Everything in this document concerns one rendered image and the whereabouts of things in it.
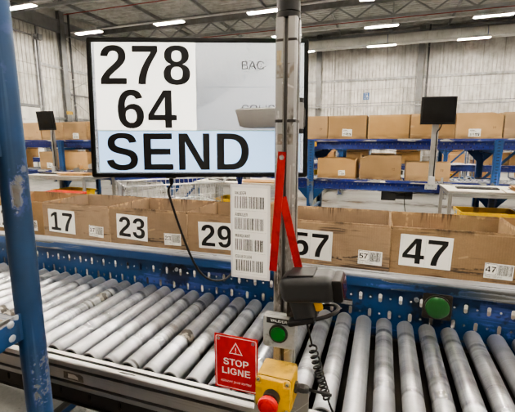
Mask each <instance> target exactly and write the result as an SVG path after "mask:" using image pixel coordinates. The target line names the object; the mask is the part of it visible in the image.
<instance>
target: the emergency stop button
mask: <svg viewBox="0 0 515 412"><path fill-rule="evenodd" d="M257 407H258V409H259V411H260V412H277V411H278V403H277V401H276V400H275V399H274V398H273V397H272V396H262V397H261V398H260V399H259V400H258V403H257Z"/></svg>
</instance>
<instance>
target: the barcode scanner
mask: <svg viewBox="0 0 515 412"><path fill-rule="evenodd" d="M317 268H318V267H317V266H310V267H293V268H292V269H291V270H289V271H287V272H285V274H284V275H283V277H282V278H281V280H280V295H281V297H282V299H283V300H284V301H285V302H289V304H290V306H291V310H292V313H293V317H290V318H289V321H288V327H294V326H299V325H310V324H314V323H315V322H316V319H315V318H316V317H317V316H318V311H322V310H323V305H322V303H330V302H335V303H342V302H343V300H344V298H345V296H346V292H347V280H346V275H345V273H344V271H335V270H333V269H317Z"/></svg>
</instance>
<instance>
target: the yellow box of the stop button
mask: <svg viewBox="0 0 515 412"><path fill-rule="evenodd" d="M298 392H299V393H302V394H304V393H305V394H307V393H309V392H314V393H318V394H321V395H325V396H331V397H332V393H328V392H322V391H319V390H316V389H311V388H310V387H309V386H308V385H306V384H305V383H299V382H298V366H297V364H295V363H291V362H287V361H282V360H274V359H270V358H266V359H265V360H264V362H263V364H262V366H261V368H260V370H259V371H258V373H257V377H256V406H257V407H258V400H259V399H260V398H261V397H262V396H272V397H273V398H274V399H275V400H276V401H277V403H278V411H277V412H290V410H291V409H292V407H293V403H294V401H295V398H296V395H297V393H298Z"/></svg>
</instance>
